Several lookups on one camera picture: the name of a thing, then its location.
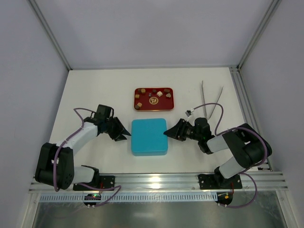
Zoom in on metal tweezers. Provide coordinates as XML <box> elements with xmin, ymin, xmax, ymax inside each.
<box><xmin>200</xmin><ymin>80</ymin><xmax>224</xmax><ymax>120</ymax></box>

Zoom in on purple cable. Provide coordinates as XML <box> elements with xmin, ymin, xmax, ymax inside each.
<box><xmin>190</xmin><ymin>103</ymin><xmax>269</xmax><ymax>209</ymax></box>
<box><xmin>54</xmin><ymin>108</ymin><xmax>122</xmax><ymax>209</ymax></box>

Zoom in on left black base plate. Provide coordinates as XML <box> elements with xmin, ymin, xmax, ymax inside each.
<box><xmin>73</xmin><ymin>175</ymin><xmax>115</xmax><ymax>191</ymax></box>

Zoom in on slotted cable duct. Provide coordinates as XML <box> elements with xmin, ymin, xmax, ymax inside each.
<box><xmin>39</xmin><ymin>191</ymin><xmax>218</xmax><ymax>203</ymax></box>

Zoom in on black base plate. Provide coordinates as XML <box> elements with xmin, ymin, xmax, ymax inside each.
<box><xmin>198</xmin><ymin>174</ymin><xmax>243</xmax><ymax>190</ymax></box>
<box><xmin>73</xmin><ymin>175</ymin><xmax>115</xmax><ymax>191</ymax></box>

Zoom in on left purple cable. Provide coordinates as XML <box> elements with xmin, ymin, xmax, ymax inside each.
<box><xmin>54</xmin><ymin>108</ymin><xmax>122</xmax><ymax>209</ymax></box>

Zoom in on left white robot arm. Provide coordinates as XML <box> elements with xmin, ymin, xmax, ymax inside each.
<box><xmin>35</xmin><ymin>104</ymin><xmax>131</xmax><ymax>191</ymax></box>

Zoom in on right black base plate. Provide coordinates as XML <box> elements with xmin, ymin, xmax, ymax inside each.
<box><xmin>198</xmin><ymin>174</ymin><xmax>243</xmax><ymax>190</ymax></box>

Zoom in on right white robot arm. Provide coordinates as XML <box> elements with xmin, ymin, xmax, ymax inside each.
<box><xmin>164</xmin><ymin>118</ymin><xmax>272</xmax><ymax>190</ymax></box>

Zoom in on teal box lid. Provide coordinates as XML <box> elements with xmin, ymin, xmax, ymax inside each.
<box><xmin>131</xmin><ymin>118</ymin><xmax>168</xmax><ymax>156</ymax></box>

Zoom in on aluminium front rail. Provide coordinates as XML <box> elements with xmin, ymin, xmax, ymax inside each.
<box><xmin>28</xmin><ymin>172</ymin><xmax>289</xmax><ymax>192</ymax></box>

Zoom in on red rectangular tray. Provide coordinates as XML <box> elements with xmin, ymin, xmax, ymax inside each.
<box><xmin>133</xmin><ymin>87</ymin><xmax>174</xmax><ymax>111</ymax></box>

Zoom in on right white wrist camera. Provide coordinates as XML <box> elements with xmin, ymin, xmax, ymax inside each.
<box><xmin>185</xmin><ymin>110</ymin><xmax>193</xmax><ymax>118</ymax></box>

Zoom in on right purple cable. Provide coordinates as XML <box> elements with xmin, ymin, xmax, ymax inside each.
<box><xmin>190</xmin><ymin>103</ymin><xmax>269</xmax><ymax>209</ymax></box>

